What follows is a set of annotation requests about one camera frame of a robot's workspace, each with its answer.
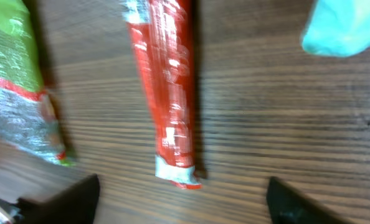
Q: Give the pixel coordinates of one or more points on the teal white wipes packet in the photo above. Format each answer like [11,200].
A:
[337,28]

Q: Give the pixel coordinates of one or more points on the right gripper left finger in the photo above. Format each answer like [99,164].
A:
[75,205]

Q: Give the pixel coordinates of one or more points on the red stick sachet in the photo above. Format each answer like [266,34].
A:
[162,41]

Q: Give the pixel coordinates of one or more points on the green gummy candy bag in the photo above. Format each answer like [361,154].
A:
[27,116]

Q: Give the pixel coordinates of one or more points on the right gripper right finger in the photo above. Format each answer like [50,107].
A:
[287,205]

